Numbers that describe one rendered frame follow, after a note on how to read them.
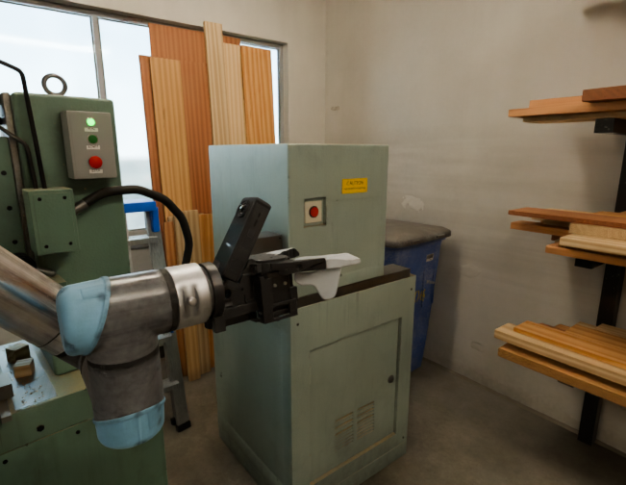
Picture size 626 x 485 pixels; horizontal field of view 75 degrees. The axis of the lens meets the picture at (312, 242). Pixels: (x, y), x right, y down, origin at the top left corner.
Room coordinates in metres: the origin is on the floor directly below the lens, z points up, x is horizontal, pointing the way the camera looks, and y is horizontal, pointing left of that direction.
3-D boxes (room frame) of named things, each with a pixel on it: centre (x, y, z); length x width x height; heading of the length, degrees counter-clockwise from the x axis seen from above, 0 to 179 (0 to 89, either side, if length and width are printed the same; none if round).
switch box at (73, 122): (1.05, 0.56, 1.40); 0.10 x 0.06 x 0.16; 133
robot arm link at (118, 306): (0.42, 0.21, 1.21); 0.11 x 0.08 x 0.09; 127
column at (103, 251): (1.14, 0.68, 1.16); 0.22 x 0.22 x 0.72; 43
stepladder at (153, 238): (1.86, 0.80, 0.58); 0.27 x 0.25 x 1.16; 40
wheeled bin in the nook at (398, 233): (2.40, -0.42, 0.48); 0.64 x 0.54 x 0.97; 40
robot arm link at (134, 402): (0.44, 0.22, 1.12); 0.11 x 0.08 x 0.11; 37
